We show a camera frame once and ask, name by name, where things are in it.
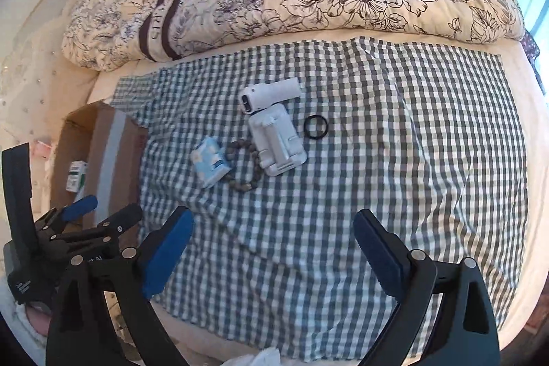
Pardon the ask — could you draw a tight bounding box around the pink cloth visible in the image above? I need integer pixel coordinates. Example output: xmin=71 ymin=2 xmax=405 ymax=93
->
xmin=15 ymin=299 xmax=54 ymax=338

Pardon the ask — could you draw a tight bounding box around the brown bead bracelet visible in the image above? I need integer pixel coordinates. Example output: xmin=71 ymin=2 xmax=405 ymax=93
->
xmin=223 ymin=140 xmax=263 ymax=193

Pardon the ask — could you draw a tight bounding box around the white handheld fan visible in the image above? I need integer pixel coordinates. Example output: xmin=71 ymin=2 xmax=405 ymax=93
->
xmin=239 ymin=76 xmax=301 ymax=116

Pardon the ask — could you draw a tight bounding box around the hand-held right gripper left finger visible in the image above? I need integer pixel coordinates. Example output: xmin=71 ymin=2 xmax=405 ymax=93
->
xmin=45 ymin=206 xmax=195 ymax=366

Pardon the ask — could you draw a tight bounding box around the black hair tie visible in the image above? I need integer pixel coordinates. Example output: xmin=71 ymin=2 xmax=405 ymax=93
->
xmin=304 ymin=114 xmax=330 ymax=141

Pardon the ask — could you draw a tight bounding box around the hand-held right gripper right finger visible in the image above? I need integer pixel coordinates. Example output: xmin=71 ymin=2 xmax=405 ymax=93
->
xmin=352 ymin=209 xmax=500 ymax=366

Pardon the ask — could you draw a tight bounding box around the cream tufted headboard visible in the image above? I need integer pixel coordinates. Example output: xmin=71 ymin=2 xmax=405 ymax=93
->
xmin=0 ymin=0 xmax=142 ymax=152

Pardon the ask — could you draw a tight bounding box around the green checked cloth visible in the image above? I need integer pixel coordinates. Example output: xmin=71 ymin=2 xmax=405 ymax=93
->
xmin=112 ymin=36 xmax=529 ymax=362

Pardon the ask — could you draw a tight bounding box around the blue floral tissue pack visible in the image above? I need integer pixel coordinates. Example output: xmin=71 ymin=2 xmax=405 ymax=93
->
xmin=191 ymin=137 xmax=233 ymax=190

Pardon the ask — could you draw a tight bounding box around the cardboard box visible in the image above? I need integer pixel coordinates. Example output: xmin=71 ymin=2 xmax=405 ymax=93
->
xmin=49 ymin=100 xmax=150 ymax=238

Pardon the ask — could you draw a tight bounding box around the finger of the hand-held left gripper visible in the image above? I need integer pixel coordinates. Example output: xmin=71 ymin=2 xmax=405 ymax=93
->
xmin=47 ymin=203 xmax=143 ymax=256
xmin=36 ymin=194 xmax=98 ymax=236

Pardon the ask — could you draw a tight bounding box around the white phone stand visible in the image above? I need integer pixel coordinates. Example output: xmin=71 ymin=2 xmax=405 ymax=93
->
xmin=249 ymin=104 xmax=308 ymax=177

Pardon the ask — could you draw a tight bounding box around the white crumpled cloth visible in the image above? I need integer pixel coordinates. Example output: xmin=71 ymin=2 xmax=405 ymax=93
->
xmin=227 ymin=349 xmax=281 ymax=366

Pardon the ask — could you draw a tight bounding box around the small green white box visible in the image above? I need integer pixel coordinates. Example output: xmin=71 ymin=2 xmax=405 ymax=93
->
xmin=65 ymin=160 xmax=89 ymax=193

